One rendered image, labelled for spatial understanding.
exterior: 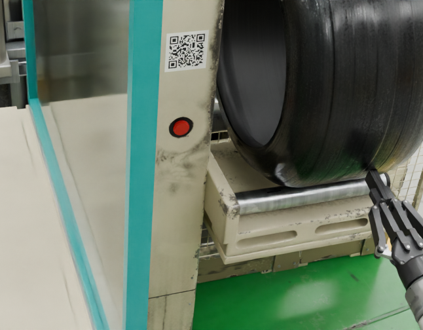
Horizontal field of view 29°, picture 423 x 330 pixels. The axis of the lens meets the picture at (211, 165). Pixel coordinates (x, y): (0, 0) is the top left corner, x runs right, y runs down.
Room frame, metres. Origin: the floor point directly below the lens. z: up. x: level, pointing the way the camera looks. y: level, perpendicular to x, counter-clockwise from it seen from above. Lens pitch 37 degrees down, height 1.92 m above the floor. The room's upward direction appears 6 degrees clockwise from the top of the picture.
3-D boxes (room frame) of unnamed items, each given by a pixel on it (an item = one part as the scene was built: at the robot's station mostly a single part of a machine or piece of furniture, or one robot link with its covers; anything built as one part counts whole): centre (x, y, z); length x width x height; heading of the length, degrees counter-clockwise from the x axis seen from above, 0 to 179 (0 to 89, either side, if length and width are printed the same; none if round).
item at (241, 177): (1.41, -0.14, 0.80); 0.37 x 0.36 x 0.02; 22
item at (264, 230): (1.28, -0.19, 0.83); 0.36 x 0.09 x 0.06; 112
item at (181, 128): (1.24, 0.06, 1.06); 0.03 x 0.02 x 0.03; 112
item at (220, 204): (1.34, 0.02, 0.90); 0.40 x 0.03 x 0.10; 22
